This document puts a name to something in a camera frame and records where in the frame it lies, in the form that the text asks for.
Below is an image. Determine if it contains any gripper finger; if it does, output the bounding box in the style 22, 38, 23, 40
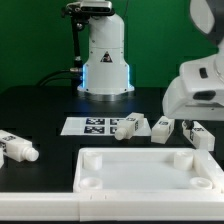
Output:
184, 120, 194, 130

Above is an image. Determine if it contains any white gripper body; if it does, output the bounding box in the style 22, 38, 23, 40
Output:
162, 55, 224, 121

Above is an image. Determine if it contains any white desk top tray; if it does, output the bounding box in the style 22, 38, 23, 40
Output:
73, 148, 220, 193

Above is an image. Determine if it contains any white front fence bar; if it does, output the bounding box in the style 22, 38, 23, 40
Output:
0, 192, 224, 221

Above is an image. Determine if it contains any white marker sheet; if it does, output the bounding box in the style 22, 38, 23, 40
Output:
60, 116, 153, 138

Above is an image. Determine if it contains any black camera stand pole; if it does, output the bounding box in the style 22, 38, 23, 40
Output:
71, 17, 83, 95

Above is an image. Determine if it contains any black cable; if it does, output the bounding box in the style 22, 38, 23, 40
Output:
35, 69, 83, 87

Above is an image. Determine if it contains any black camera on stand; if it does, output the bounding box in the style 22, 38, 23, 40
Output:
62, 0, 115, 17

